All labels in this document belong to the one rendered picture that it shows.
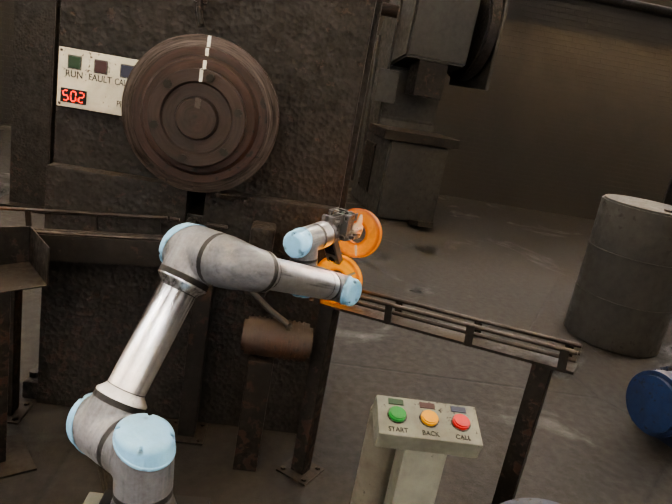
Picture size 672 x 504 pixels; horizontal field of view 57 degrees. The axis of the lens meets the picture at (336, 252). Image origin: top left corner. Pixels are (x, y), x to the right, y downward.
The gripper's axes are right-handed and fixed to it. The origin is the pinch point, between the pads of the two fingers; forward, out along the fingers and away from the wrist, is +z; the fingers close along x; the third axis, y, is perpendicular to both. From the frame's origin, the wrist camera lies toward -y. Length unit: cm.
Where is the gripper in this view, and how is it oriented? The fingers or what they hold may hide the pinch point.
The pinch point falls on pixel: (358, 227)
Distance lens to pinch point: 191.9
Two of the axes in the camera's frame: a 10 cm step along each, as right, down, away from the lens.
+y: 1.5, -9.3, -3.5
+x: -8.3, -3.1, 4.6
